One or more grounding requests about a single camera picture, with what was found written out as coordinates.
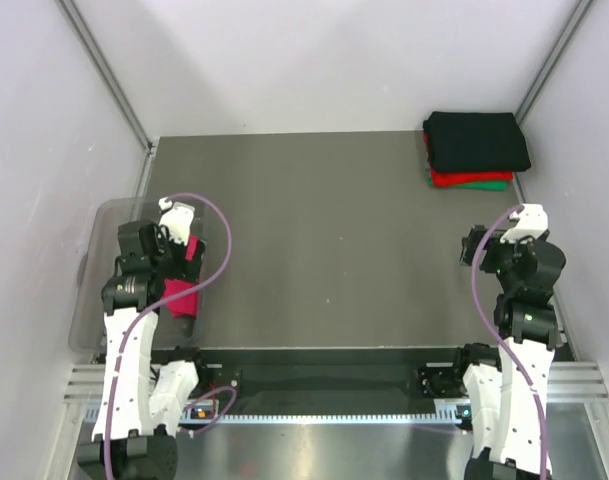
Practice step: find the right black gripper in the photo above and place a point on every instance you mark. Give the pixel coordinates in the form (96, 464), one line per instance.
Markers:
(492, 244)

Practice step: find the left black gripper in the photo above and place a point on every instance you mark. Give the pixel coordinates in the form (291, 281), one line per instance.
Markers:
(185, 269)

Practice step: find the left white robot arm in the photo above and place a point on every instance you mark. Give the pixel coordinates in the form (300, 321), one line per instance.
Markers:
(134, 435)

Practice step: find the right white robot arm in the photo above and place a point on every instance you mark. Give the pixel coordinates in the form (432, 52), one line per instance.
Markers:
(507, 385)

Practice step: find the green folded t shirt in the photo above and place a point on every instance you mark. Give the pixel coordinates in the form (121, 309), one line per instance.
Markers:
(486, 186)

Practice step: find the clear plastic bin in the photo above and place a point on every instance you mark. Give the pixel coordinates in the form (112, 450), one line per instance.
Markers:
(87, 333)

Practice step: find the red folded t shirt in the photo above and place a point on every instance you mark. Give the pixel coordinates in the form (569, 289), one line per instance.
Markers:
(464, 178)

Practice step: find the black folded t shirt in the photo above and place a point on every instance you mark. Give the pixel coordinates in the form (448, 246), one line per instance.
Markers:
(470, 142)

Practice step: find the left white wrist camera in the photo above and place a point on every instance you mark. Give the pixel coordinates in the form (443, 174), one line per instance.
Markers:
(177, 217)

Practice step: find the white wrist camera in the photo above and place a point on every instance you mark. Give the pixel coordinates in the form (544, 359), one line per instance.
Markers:
(529, 221)
(177, 217)

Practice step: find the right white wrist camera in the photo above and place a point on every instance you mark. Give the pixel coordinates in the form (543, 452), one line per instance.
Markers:
(529, 221)

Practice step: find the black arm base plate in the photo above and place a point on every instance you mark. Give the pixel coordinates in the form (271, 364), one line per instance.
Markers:
(458, 358)

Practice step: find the aluminium frame rail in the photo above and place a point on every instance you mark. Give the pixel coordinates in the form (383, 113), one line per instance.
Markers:
(568, 382)

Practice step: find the grey slotted cable duct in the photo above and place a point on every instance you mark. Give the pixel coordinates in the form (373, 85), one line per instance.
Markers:
(444, 414)

